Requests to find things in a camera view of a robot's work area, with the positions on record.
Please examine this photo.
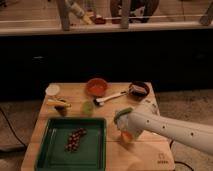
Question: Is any orange bowl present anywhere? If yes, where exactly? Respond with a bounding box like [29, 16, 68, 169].
[86, 78, 108, 97]

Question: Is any green plastic tray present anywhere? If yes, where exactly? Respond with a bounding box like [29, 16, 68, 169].
[34, 118, 106, 171]

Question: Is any yellow banana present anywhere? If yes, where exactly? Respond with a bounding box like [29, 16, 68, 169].
[46, 99, 71, 107]

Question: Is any black cable left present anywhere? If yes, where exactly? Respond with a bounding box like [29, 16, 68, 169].
[0, 108, 28, 154]

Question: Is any black cable right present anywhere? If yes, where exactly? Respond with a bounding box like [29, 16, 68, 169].
[168, 139, 196, 171]

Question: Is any orange apple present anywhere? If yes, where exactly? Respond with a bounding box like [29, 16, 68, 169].
[121, 131, 132, 143]

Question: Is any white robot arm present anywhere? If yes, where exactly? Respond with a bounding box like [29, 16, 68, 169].
[126, 100, 213, 155]

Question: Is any grey cloth square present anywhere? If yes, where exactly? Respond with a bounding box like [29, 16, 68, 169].
[117, 116, 128, 131]

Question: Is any green cucumber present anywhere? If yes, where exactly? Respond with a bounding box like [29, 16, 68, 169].
[114, 107, 133, 122]

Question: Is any small brown cup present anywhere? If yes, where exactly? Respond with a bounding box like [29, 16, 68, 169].
[55, 106, 67, 116]

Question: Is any black cable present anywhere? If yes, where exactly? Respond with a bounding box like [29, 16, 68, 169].
[0, 108, 28, 154]
[168, 139, 196, 171]

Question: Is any dark red grapes bunch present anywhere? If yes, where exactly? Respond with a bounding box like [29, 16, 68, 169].
[65, 128, 87, 152]

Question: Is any dark bowl with food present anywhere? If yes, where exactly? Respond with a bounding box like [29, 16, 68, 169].
[129, 81, 150, 97]

